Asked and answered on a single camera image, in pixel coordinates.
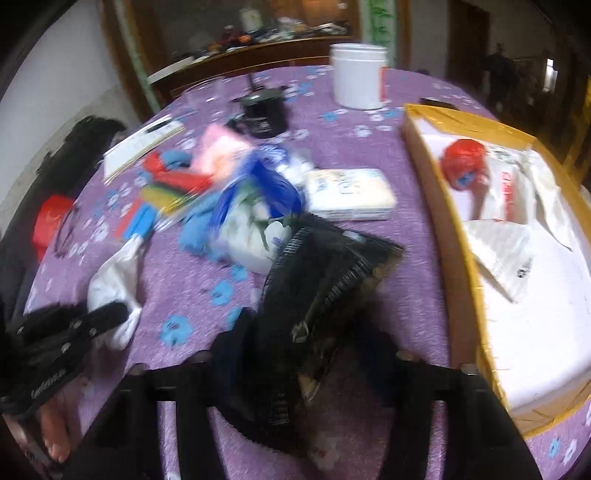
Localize white sock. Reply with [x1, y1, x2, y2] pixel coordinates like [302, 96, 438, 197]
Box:
[87, 234, 144, 351]

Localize red and blue sponge pack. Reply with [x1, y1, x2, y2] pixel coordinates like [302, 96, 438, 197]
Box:
[114, 198, 158, 241]

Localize black snack packet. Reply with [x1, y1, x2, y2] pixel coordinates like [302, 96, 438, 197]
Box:
[257, 213, 405, 402]

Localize white towel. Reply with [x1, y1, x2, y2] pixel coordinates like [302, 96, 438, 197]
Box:
[461, 151, 591, 407]

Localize blue white tissue pack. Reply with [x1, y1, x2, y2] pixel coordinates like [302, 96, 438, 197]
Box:
[208, 143, 314, 275]

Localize bag of red yellow sponges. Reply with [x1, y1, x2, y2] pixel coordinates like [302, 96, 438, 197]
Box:
[139, 170, 213, 217]

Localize white face tissue pack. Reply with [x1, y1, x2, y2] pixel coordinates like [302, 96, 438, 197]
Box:
[304, 168, 398, 222]

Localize white plastic bag red print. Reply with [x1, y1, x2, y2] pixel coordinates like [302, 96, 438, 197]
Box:
[480, 146, 534, 225]

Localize pink tissue pack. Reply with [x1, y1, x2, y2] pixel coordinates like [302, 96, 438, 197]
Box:
[191, 124, 253, 184]

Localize red plastic bag ball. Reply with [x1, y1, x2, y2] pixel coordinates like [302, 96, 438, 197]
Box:
[440, 138, 487, 191]

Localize blue knitted cloth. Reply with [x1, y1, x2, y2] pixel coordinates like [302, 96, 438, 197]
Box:
[178, 192, 223, 262]

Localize person left hand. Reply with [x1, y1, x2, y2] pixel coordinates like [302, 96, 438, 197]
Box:
[4, 391, 75, 464]

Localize purple eyeglasses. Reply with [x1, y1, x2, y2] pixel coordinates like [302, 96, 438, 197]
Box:
[53, 204, 80, 258]

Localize red gift box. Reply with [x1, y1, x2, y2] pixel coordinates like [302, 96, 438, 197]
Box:
[32, 194, 74, 261]

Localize black backpack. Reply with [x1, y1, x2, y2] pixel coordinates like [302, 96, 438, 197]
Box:
[1, 116, 126, 321]

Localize purple floral tablecloth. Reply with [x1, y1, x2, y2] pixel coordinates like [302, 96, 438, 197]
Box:
[22, 64, 591, 480]

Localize white notebook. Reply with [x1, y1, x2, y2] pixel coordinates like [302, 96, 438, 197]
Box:
[102, 115, 184, 185]

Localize yellow cardboard box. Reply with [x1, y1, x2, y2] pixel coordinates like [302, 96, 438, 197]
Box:
[402, 104, 590, 438]

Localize black electric motor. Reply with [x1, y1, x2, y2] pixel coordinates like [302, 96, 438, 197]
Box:
[232, 73, 288, 139]

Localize black smartphone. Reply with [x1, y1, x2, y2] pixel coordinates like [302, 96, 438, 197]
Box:
[419, 97, 458, 110]

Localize white plastic jar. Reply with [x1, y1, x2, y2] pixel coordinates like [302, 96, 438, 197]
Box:
[329, 43, 389, 110]

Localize wooden sideboard counter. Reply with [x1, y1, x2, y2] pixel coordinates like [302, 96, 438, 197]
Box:
[148, 36, 353, 105]

